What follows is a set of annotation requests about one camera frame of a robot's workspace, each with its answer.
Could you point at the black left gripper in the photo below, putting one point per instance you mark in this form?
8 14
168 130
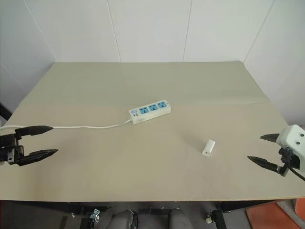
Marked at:
10 148

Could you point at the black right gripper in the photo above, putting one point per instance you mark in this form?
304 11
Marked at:
286 159

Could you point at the white plug adapter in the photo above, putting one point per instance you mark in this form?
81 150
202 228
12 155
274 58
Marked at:
208 148

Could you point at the white power strip blue sockets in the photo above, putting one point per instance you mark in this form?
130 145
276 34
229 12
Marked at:
150 110

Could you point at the black table leg with caster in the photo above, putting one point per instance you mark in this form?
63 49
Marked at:
218 219

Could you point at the silver clamp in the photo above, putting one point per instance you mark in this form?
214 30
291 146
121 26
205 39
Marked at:
95 214

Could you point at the grey rounded shape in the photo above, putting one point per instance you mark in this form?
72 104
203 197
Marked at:
124 219

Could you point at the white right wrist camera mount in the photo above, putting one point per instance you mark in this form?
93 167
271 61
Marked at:
291 137

